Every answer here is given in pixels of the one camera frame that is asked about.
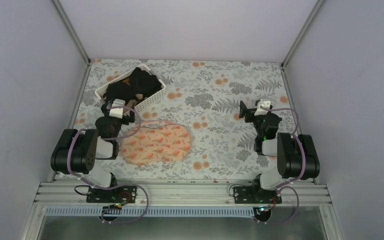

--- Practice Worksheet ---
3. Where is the pink floral laundry bag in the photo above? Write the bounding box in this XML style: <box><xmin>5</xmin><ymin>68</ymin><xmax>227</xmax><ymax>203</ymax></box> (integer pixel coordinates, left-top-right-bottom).
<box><xmin>120</xmin><ymin>120</ymin><xmax>192</xmax><ymax>166</ymax></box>

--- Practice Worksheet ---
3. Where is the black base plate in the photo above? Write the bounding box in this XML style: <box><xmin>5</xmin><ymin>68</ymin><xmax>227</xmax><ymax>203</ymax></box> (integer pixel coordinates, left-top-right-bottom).
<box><xmin>86</xmin><ymin>185</ymin><xmax>137</xmax><ymax>204</ymax></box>
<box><xmin>232</xmin><ymin>186</ymin><xmax>283</xmax><ymax>205</ymax></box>

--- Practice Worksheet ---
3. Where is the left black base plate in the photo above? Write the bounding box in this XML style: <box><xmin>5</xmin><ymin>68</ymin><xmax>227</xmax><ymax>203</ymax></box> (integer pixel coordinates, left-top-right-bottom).
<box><xmin>86</xmin><ymin>185</ymin><xmax>137</xmax><ymax>204</ymax></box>

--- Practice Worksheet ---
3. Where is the black bra in basket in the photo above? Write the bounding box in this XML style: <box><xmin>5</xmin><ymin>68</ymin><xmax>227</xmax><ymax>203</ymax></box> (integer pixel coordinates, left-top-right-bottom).
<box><xmin>102</xmin><ymin>67</ymin><xmax>163</xmax><ymax>103</ymax></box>

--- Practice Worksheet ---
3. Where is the floral patterned table mat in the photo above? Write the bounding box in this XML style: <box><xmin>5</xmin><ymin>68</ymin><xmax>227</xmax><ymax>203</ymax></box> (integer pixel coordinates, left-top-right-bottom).
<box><xmin>59</xmin><ymin>58</ymin><xmax>314</xmax><ymax>181</ymax></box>

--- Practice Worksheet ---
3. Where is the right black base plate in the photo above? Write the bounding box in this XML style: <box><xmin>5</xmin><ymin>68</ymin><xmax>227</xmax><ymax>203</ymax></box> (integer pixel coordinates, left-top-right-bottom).
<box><xmin>232</xmin><ymin>186</ymin><xmax>283</xmax><ymax>205</ymax></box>

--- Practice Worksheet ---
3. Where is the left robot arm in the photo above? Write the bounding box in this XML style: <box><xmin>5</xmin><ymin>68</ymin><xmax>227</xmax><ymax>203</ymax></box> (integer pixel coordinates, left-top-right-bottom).
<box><xmin>50</xmin><ymin>98</ymin><xmax>138</xmax><ymax>203</ymax></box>

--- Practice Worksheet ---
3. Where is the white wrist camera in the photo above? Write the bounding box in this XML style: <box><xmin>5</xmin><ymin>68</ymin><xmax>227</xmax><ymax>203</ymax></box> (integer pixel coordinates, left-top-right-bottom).
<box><xmin>108</xmin><ymin>106</ymin><xmax>124</xmax><ymax>119</ymax></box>
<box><xmin>254</xmin><ymin>99</ymin><xmax>271</xmax><ymax>116</ymax></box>

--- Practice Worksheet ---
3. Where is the aluminium front rail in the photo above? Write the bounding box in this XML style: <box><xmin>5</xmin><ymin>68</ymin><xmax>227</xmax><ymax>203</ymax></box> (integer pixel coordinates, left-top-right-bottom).
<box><xmin>33</xmin><ymin>181</ymin><xmax>332</xmax><ymax>207</ymax></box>

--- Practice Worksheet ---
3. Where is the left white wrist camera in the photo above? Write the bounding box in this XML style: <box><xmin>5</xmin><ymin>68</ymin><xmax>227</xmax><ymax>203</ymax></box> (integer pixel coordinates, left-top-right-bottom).
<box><xmin>108</xmin><ymin>106</ymin><xmax>124</xmax><ymax>119</ymax></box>

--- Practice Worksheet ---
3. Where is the grey slotted cable duct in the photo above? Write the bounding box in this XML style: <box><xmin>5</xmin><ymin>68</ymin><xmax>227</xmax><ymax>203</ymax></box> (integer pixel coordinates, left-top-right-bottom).
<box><xmin>45</xmin><ymin>205</ymin><xmax>254</xmax><ymax>218</ymax></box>

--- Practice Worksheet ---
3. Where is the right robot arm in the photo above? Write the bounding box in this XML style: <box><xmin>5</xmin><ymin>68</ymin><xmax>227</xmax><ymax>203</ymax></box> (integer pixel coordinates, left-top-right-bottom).
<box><xmin>239</xmin><ymin>99</ymin><xmax>320</xmax><ymax>204</ymax></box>

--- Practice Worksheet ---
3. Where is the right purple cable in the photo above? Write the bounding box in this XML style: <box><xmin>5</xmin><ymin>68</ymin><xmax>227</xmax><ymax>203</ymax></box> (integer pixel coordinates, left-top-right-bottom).
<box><xmin>253</xmin><ymin>106</ymin><xmax>307</xmax><ymax>226</ymax></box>

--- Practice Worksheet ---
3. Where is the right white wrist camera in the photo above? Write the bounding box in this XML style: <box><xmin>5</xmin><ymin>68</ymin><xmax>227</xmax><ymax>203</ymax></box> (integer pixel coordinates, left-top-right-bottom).
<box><xmin>254</xmin><ymin>99</ymin><xmax>271</xmax><ymax>116</ymax></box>

